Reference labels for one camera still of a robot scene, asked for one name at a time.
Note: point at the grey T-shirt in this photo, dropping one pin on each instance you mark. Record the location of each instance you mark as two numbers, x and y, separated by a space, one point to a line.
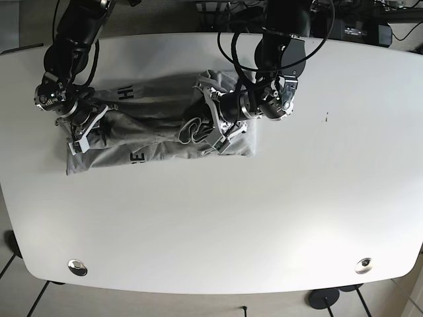
152 120

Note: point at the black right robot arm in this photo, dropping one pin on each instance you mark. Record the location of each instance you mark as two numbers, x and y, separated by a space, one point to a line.
70 64

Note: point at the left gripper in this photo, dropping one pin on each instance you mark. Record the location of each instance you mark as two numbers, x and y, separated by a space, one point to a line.
222 114

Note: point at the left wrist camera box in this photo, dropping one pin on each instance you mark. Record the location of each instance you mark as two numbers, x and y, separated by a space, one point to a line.
218 142

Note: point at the right table grommet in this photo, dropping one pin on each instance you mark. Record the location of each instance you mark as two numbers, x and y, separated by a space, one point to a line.
364 266

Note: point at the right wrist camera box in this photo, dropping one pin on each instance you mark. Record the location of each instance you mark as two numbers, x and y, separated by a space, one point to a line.
79 146

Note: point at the black round stand base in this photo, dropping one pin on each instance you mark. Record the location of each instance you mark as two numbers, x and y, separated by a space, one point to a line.
321 299

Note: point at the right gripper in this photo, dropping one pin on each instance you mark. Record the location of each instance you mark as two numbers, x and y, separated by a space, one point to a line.
79 120

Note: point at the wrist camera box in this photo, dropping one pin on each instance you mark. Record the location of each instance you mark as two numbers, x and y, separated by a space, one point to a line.
218 142
79 146

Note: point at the table grommet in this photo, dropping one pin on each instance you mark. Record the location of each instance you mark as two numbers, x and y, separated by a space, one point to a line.
364 266
77 268

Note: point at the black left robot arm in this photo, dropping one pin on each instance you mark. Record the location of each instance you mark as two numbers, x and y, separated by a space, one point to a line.
266 90

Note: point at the left table grommet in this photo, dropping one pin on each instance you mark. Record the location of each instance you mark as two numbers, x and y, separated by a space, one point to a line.
77 268

